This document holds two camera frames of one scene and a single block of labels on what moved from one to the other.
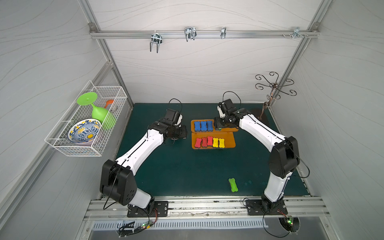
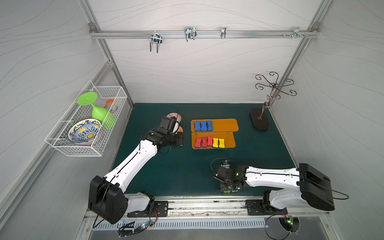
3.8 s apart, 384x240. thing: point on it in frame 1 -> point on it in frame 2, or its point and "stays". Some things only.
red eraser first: [197, 144] stays
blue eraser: [210, 126] stays
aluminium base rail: [205, 210] stays
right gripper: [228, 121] -> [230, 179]
